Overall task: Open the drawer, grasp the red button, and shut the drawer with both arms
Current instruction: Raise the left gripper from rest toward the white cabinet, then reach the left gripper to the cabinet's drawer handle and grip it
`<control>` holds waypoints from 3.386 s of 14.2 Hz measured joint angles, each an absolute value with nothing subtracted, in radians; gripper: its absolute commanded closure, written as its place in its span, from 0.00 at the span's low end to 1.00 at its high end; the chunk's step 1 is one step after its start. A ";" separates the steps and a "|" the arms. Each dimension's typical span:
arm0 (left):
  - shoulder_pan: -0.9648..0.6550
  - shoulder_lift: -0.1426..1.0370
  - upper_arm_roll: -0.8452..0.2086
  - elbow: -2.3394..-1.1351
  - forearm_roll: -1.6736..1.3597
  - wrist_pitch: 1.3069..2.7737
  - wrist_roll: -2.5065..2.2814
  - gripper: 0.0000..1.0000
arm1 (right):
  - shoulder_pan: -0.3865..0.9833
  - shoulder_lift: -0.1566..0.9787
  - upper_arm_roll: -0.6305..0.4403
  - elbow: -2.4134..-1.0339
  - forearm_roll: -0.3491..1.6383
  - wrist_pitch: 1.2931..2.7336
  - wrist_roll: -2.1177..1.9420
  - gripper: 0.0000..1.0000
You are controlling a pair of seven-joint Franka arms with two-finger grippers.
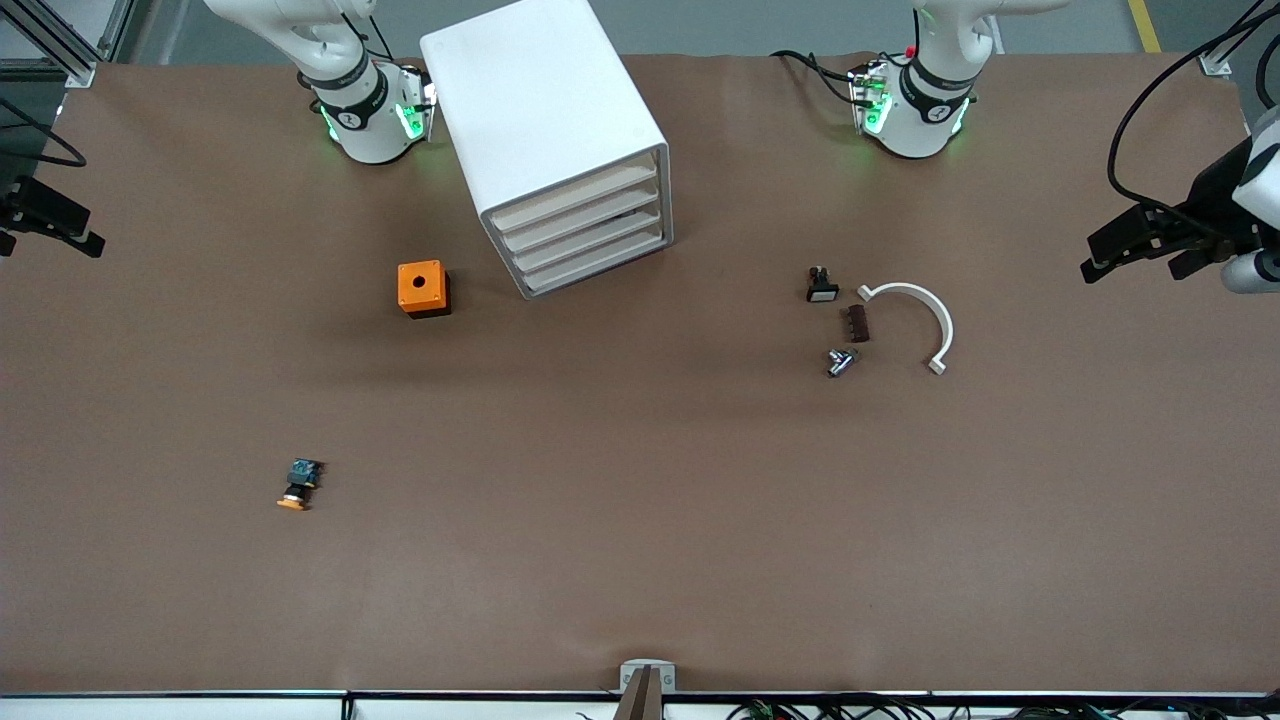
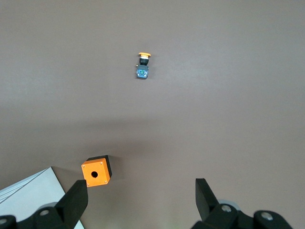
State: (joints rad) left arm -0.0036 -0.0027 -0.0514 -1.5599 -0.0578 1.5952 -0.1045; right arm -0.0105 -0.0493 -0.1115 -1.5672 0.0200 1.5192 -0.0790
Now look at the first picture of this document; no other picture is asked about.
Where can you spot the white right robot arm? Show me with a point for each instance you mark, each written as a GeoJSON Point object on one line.
{"type": "Point", "coordinates": [360, 110]}

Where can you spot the white drawer cabinet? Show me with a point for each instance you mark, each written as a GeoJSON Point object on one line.
{"type": "Point", "coordinates": [540, 100]}

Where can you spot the black white-capped push button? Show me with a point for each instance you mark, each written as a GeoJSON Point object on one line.
{"type": "Point", "coordinates": [822, 290]}

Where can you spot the orange button enclosure box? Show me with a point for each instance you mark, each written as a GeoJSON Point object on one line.
{"type": "Point", "coordinates": [420, 285]}

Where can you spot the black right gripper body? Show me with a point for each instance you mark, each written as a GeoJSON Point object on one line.
{"type": "Point", "coordinates": [20, 196]}

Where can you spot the silver metal connector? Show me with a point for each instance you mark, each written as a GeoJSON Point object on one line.
{"type": "Point", "coordinates": [840, 363]}

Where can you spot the white curved plastic bracket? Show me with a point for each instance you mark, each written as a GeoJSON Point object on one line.
{"type": "Point", "coordinates": [905, 288]}

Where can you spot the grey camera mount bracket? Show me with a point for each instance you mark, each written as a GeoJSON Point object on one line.
{"type": "Point", "coordinates": [647, 678]}

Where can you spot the white table frame rail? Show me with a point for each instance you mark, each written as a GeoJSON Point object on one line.
{"type": "Point", "coordinates": [200, 710]}

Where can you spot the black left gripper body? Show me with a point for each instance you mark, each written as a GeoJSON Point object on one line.
{"type": "Point", "coordinates": [1211, 198]}

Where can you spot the yellow mushroom push button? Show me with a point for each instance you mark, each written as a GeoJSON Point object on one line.
{"type": "Point", "coordinates": [300, 478]}

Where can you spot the brown terminal block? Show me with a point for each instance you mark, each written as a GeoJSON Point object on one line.
{"type": "Point", "coordinates": [858, 324]}

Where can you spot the aluminium frame post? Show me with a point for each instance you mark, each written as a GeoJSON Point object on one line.
{"type": "Point", "coordinates": [1215, 63]}
{"type": "Point", "coordinates": [80, 72]}

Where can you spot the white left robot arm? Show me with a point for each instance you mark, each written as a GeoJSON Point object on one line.
{"type": "Point", "coordinates": [915, 120]}

